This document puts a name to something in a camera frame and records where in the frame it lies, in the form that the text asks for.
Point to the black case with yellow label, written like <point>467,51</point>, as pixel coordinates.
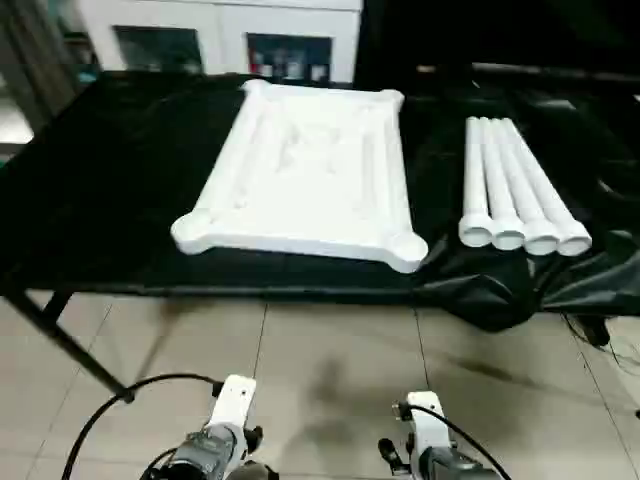
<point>400,40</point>

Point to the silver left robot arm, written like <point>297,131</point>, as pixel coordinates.
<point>200,455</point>

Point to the white plastic table top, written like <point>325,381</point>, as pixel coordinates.
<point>310,200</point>

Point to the black mat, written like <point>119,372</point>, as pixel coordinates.
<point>100,175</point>

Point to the silver metal bar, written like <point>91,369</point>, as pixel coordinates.
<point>550,71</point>

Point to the white flat board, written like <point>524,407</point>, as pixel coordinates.
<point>636,106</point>

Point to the white cabinet with windows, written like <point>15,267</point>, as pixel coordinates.
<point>220,25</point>

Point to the red fire extinguisher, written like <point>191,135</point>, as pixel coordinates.
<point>257,62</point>

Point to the white plastic table leg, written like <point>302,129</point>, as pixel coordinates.
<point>495,190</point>
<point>520,190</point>
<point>474,175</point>
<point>547,195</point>

